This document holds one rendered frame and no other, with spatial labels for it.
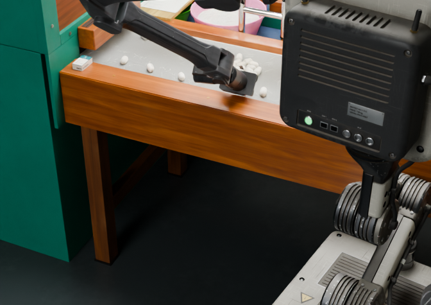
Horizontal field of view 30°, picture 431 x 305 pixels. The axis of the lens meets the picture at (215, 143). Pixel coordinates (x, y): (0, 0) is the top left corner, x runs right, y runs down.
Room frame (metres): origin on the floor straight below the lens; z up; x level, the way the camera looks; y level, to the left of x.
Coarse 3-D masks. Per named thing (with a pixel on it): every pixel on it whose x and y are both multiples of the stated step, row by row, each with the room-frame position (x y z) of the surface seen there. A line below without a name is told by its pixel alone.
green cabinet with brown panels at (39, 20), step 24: (0, 0) 2.17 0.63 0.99; (24, 0) 2.14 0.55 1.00; (48, 0) 2.14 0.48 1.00; (72, 0) 2.27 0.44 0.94; (0, 24) 2.18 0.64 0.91; (24, 24) 2.14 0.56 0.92; (48, 24) 2.13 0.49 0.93; (72, 24) 2.24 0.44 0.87; (24, 48) 2.15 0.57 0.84; (48, 48) 2.11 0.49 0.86
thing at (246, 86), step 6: (246, 72) 2.01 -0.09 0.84; (246, 78) 1.99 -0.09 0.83; (252, 78) 1.99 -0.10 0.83; (240, 84) 1.95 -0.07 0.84; (246, 84) 1.98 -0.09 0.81; (252, 84) 1.98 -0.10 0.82; (228, 90) 1.99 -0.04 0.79; (234, 90) 1.97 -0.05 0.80; (240, 90) 1.97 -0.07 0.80; (246, 90) 1.97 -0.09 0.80; (252, 90) 1.97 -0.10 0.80
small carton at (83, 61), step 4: (84, 56) 2.21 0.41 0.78; (76, 60) 2.18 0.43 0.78; (80, 60) 2.18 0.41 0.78; (84, 60) 2.18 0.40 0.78; (88, 60) 2.18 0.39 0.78; (72, 64) 2.16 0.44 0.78; (76, 64) 2.15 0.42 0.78; (80, 64) 2.15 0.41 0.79; (84, 64) 2.16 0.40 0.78; (88, 64) 2.18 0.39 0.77; (72, 68) 2.16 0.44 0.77; (76, 68) 2.15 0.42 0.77; (80, 68) 2.15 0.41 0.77; (84, 68) 2.16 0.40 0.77
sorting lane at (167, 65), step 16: (128, 32) 2.46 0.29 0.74; (112, 48) 2.34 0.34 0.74; (128, 48) 2.34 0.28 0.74; (144, 48) 2.34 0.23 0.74; (160, 48) 2.34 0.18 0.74; (224, 48) 2.34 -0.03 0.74; (240, 48) 2.34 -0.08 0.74; (112, 64) 2.24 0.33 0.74; (128, 64) 2.24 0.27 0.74; (144, 64) 2.24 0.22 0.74; (160, 64) 2.24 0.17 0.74; (176, 64) 2.24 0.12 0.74; (192, 64) 2.24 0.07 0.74; (272, 64) 2.24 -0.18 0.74; (176, 80) 2.13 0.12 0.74; (192, 80) 2.13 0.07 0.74; (272, 80) 2.13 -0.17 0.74; (256, 96) 2.04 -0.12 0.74; (272, 96) 2.04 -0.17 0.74
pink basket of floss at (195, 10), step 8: (248, 0) 2.68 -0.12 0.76; (256, 0) 2.66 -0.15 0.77; (192, 8) 2.60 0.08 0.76; (200, 8) 2.65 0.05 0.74; (264, 8) 2.59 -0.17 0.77; (192, 16) 2.53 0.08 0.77; (208, 24) 2.47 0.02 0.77; (216, 24) 2.46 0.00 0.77; (248, 24) 2.46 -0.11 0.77; (256, 24) 2.50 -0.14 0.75; (248, 32) 2.48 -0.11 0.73; (256, 32) 2.53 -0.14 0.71
